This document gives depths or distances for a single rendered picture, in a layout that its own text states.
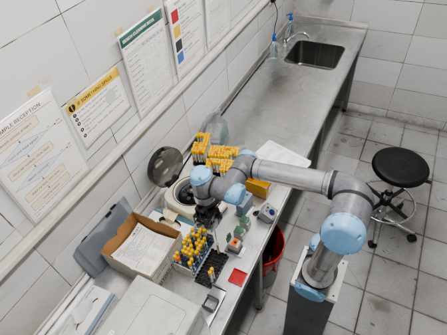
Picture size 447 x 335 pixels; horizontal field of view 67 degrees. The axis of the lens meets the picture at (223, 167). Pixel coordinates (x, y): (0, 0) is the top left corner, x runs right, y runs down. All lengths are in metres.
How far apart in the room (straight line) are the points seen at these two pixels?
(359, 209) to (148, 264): 0.99
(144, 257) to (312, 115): 1.39
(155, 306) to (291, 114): 1.54
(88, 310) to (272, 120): 1.51
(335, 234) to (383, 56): 2.69
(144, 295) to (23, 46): 0.89
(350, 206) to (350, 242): 0.10
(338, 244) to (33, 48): 1.07
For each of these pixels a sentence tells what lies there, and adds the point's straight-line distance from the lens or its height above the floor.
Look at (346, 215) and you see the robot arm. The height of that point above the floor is 1.54.
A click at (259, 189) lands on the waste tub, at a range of 1.79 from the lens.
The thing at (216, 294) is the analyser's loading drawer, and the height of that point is 0.91.
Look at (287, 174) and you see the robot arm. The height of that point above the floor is 1.49.
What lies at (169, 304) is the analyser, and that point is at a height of 1.17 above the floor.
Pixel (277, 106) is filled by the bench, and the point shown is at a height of 0.87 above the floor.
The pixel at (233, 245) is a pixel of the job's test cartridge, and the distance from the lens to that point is 1.59.
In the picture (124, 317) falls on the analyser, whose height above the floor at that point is 1.17.
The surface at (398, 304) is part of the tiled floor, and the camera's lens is 2.66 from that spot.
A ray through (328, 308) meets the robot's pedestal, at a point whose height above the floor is 0.79.
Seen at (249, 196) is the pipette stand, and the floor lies 0.97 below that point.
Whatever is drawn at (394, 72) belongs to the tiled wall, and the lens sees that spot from 3.60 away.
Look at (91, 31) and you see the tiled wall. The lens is 1.39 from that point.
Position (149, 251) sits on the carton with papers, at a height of 0.94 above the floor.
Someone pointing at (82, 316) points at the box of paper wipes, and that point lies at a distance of 1.63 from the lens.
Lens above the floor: 2.33
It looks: 47 degrees down
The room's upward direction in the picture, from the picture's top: 7 degrees counter-clockwise
